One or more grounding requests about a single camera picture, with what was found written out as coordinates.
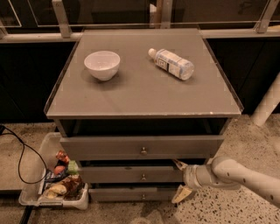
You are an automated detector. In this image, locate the grey drawer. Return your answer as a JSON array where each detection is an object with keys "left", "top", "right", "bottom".
[
  {"left": 78, "top": 166, "right": 183, "bottom": 184},
  {"left": 88, "top": 187, "right": 178, "bottom": 201},
  {"left": 60, "top": 135, "right": 224, "bottom": 161}
]

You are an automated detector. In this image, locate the grey bottom drawer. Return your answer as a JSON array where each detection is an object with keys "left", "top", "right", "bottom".
[{"left": 88, "top": 187, "right": 178, "bottom": 201}]

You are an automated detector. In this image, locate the white pipe leg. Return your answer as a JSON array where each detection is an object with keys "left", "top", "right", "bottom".
[{"left": 251, "top": 73, "right": 280, "bottom": 126}]

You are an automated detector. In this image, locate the grey top drawer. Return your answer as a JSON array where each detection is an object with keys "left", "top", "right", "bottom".
[{"left": 60, "top": 135, "right": 224, "bottom": 161}]

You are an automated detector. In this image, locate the metal window rail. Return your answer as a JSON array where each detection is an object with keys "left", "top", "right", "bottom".
[{"left": 0, "top": 0, "right": 280, "bottom": 43}]

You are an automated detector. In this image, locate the green snack packet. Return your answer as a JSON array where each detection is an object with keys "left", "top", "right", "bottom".
[{"left": 67, "top": 160, "right": 79, "bottom": 175}]

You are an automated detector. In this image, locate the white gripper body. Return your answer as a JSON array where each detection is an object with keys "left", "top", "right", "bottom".
[{"left": 183, "top": 164, "right": 207, "bottom": 190}]

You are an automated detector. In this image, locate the grey drawer cabinet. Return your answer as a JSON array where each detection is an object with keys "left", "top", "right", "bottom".
[{"left": 45, "top": 29, "right": 242, "bottom": 190}]

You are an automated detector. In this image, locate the clear plastic storage bin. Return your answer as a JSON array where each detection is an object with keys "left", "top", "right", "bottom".
[{"left": 18, "top": 132, "right": 88, "bottom": 210}]

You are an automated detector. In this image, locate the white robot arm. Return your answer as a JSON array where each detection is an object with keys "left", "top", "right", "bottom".
[{"left": 171, "top": 157, "right": 280, "bottom": 207}]

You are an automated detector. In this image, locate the brown snack bag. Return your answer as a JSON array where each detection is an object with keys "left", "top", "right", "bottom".
[{"left": 43, "top": 175, "right": 83, "bottom": 199}]

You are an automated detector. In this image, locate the clear plastic water bottle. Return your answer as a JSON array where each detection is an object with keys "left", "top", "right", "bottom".
[{"left": 148, "top": 48, "right": 194, "bottom": 81}]

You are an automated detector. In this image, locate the red snack packet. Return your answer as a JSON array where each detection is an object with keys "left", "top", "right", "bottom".
[{"left": 56, "top": 150, "right": 70, "bottom": 165}]

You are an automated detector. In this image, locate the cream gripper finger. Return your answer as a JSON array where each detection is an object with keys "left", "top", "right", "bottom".
[
  {"left": 171, "top": 185, "right": 192, "bottom": 204},
  {"left": 173, "top": 159, "right": 188, "bottom": 171}
]

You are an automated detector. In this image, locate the black cable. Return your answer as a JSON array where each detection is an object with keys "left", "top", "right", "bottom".
[{"left": 0, "top": 125, "right": 48, "bottom": 186}]

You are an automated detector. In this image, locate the white ceramic bowl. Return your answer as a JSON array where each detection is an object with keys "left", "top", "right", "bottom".
[{"left": 84, "top": 51, "right": 121, "bottom": 81}]

